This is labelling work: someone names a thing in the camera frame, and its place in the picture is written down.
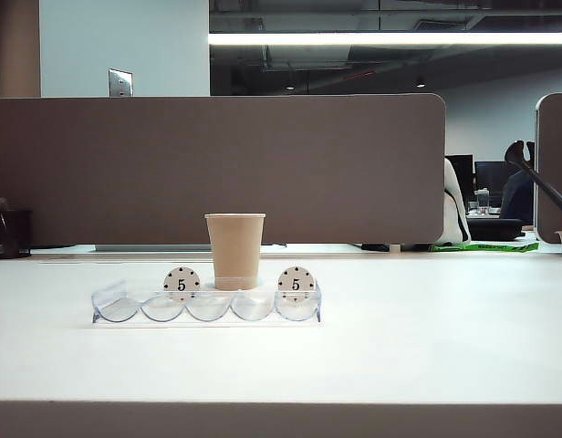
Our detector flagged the brown paper cup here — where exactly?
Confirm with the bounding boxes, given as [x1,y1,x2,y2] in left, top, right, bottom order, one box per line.
[203,212,267,292]

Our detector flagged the wide black monitor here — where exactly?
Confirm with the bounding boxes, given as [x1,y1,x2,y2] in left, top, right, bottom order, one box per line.
[474,160,514,193]

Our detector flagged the narrow brown desk partition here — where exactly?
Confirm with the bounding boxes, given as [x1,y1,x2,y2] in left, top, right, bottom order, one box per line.
[535,92,562,245]

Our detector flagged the clear plastic chip tray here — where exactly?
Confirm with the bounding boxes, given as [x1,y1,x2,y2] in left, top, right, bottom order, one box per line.
[90,277,322,325]

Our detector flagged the metal wall switch plate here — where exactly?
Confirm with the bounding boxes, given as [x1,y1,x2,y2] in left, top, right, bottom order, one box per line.
[108,68,135,98]

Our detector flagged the tall black monitor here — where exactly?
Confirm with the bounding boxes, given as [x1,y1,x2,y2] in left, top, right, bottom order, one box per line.
[445,153,475,202]

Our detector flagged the black diagonal pole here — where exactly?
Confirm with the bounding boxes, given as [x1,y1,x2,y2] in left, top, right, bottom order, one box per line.
[505,140,562,210]

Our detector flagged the seated person in blue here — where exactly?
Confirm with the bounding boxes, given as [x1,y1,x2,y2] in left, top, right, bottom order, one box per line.
[498,171,536,220]

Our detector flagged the white office chair back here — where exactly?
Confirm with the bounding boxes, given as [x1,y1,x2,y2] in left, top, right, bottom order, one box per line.
[443,160,472,245]

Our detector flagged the long ceiling light strip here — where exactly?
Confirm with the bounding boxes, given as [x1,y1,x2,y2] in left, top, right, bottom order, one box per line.
[208,31,562,46]

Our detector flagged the white poker chip 5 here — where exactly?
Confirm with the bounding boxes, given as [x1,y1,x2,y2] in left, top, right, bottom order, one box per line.
[276,266,316,305]
[162,266,202,302]

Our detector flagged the brown front edge panel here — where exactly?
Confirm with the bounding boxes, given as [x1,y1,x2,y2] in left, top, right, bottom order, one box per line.
[0,400,562,438]

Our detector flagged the wide brown desk partition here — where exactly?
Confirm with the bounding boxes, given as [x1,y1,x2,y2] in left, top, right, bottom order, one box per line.
[0,93,447,246]

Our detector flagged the green tape strip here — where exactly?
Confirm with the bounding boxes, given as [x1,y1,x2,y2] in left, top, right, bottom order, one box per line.
[432,241,540,254]

